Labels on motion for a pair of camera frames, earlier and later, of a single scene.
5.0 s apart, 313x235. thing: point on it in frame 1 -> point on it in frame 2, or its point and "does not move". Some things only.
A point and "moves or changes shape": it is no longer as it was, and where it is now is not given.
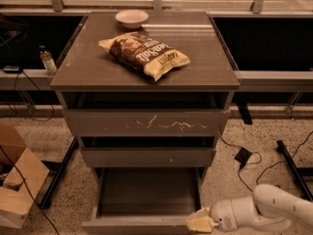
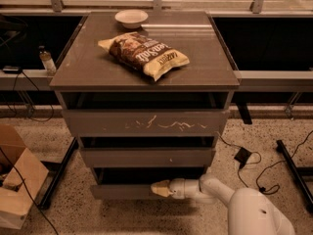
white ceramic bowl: [131, 18] does not move
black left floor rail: [47, 197] does not move
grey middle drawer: [147, 151] does not move
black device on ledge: [9, 69] does not move
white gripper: [223, 215] -> [178, 189]
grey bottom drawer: [144, 200] moves or changes shape
